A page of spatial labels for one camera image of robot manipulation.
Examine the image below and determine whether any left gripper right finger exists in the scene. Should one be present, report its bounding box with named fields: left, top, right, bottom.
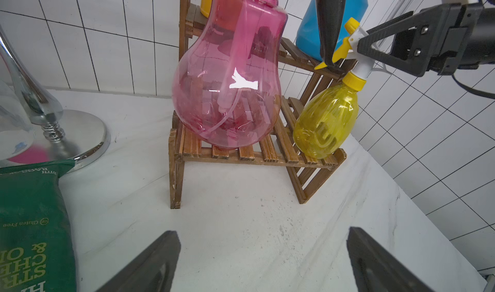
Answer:
left=346, top=227, right=432, bottom=291

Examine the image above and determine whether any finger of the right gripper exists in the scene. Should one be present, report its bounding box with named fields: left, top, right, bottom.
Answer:
left=315, top=0, right=346, bottom=66

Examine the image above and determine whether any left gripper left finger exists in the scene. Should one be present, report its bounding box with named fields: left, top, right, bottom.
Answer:
left=99, top=231, right=181, bottom=291

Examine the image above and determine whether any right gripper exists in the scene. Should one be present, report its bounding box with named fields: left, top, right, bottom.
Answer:
left=357, top=4, right=494, bottom=77

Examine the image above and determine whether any blue pump spray bottle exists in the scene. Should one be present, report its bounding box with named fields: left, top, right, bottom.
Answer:
left=295, top=0, right=368, bottom=62

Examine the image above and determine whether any yellow trigger spray bottle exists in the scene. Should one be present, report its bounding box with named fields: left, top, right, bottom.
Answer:
left=293, top=18, right=375, bottom=159

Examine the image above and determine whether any pink pump spray bottle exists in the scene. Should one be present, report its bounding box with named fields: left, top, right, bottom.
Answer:
left=172, top=0, right=287, bottom=149

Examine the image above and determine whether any brown wooden slatted shelf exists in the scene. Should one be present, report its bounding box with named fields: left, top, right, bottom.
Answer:
left=168, top=0, right=354, bottom=209

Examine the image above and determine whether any green chips bag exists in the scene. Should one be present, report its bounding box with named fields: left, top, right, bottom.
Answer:
left=1, top=160, right=77, bottom=291

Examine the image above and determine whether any chrome wine glass rack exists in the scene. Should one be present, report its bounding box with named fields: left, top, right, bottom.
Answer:
left=1, top=30, right=111, bottom=170

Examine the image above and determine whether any clear wine glass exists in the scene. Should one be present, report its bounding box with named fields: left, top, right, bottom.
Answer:
left=0, top=81, right=34, bottom=160

